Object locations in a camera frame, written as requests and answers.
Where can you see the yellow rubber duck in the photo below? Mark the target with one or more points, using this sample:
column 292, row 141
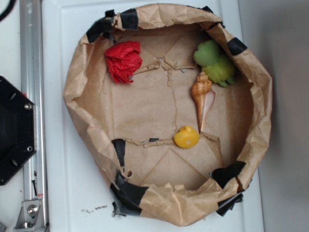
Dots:
column 186, row 137

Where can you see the brown paper bag basin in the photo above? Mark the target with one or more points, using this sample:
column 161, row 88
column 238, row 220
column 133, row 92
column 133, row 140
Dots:
column 129, row 128

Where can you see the orange spiral seashell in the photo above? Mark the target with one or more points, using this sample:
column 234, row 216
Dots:
column 204, row 97

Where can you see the crumpled red paper ball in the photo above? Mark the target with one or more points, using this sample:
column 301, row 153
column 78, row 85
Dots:
column 123, row 59

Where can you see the green plush toy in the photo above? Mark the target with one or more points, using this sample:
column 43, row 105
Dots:
column 215, row 63

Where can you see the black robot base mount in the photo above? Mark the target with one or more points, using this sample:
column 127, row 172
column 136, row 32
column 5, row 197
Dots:
column 17, row 135

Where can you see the aluminium extrusion rail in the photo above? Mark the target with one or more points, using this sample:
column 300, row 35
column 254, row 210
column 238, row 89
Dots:
column 34, row 171

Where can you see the metal corner bracket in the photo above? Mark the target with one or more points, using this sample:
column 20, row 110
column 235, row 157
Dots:
column 31, row 218

